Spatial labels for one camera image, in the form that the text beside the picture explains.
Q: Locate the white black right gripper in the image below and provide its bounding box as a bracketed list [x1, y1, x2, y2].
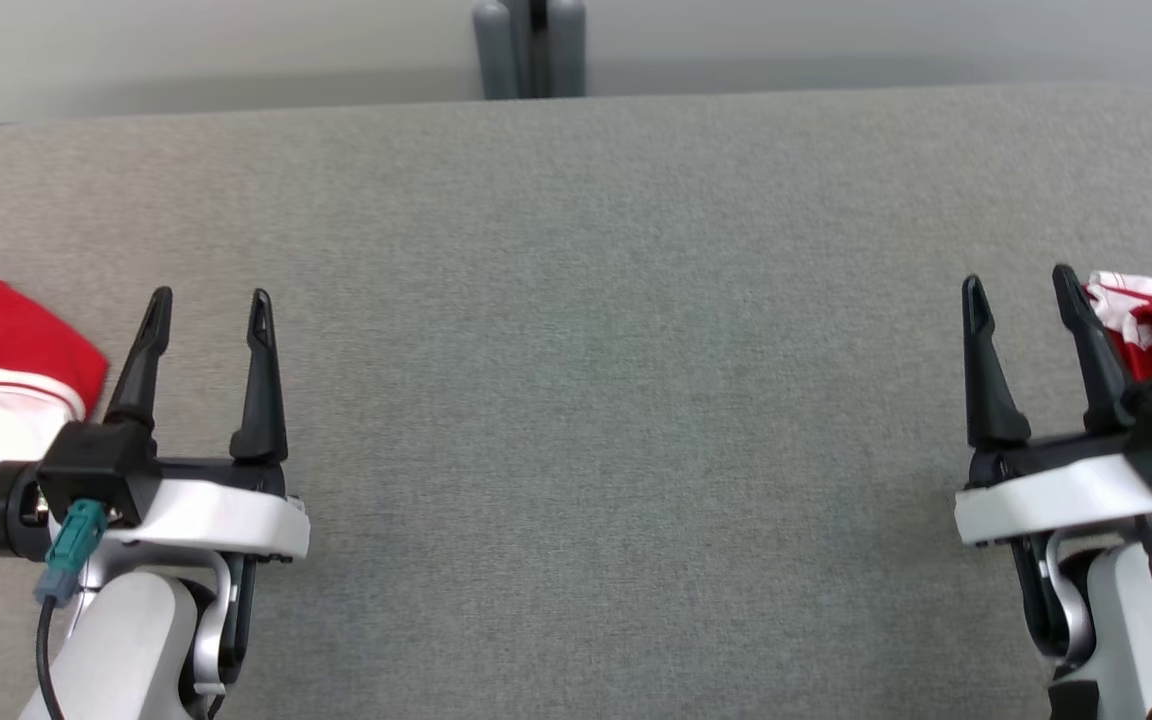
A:
[954, 264, 1152, 547]

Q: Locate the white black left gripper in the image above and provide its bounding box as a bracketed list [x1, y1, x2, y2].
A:
[104, 287, 312, 563]

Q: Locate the grey fabric upholstered surface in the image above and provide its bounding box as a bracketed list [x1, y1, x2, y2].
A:
[0, 85, 1152, 720]

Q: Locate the teal plug black cable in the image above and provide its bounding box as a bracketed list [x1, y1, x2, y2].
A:
[34, 500, 107, 720]

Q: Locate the grey cylindrical post foot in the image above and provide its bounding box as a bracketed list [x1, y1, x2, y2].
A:
[546, 0, 587, 98]

